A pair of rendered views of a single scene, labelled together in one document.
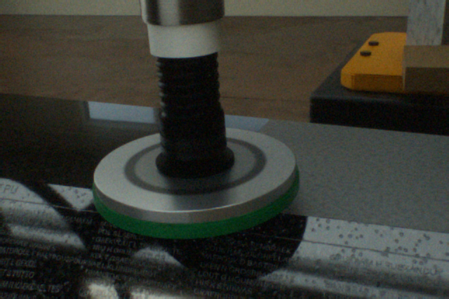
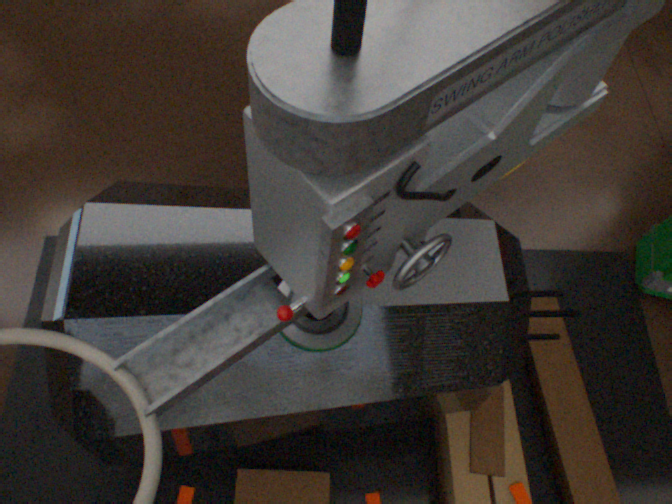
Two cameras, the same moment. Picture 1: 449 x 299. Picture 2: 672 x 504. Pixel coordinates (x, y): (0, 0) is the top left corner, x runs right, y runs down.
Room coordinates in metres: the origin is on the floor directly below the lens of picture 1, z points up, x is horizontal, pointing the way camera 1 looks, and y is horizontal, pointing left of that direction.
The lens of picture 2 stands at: (-0.01, 0.35, 2.27)
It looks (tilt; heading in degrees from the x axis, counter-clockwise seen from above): 61 degrees down; 327
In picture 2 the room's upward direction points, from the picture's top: 8 degrees clockwise
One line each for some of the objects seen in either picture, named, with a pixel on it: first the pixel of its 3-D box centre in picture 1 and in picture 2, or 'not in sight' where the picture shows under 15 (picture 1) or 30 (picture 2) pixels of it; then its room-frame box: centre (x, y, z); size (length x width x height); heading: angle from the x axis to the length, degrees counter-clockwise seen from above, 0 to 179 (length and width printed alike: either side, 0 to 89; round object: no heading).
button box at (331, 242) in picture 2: not in sight; (340, 256); (0.40, 0.07, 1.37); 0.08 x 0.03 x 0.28; 104
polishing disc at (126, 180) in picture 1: (196, 167); (317, 306); (0.53, 0.03, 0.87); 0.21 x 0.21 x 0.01
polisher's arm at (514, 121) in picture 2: not in sight; (482, 117); (0.61, -0.35, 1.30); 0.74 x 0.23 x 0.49; 104
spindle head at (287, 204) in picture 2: not in sight; (362, 183); (0.55, -0.05, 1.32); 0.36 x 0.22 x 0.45; 104
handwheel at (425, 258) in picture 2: not in sight; (410, 249); (0.44, -0.11, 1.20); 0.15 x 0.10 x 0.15; 104
